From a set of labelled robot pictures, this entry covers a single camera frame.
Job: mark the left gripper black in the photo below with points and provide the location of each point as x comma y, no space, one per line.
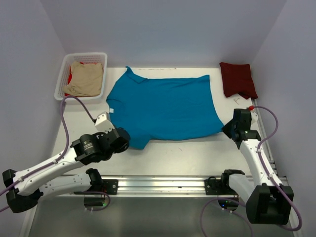
122,147

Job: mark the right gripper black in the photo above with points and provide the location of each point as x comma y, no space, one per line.
225,129

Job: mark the blue t shirt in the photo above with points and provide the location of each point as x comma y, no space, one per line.
173,109

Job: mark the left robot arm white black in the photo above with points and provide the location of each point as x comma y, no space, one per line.
18,200

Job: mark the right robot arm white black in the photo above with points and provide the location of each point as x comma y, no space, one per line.
267,199

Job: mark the folded dark red t shirt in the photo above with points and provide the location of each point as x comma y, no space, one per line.
237,79

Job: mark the beige t shirt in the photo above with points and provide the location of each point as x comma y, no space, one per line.
86,80

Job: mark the white plastic basket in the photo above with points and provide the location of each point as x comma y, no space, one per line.
65,71

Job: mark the red t shirt in basket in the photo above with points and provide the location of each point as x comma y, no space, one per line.
69,76

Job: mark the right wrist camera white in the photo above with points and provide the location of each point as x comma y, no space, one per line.
254,115

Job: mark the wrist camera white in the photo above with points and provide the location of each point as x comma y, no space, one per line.
254,115
103,123

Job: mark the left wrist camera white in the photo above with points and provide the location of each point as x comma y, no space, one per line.
103,123

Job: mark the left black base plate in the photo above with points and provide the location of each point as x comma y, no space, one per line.
110,186

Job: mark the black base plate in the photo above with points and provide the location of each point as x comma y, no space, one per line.
216,187
110,186

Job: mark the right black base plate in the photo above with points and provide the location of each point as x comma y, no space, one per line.
216,187

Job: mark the aluminium mounting rail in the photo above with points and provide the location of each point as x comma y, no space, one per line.
160,185

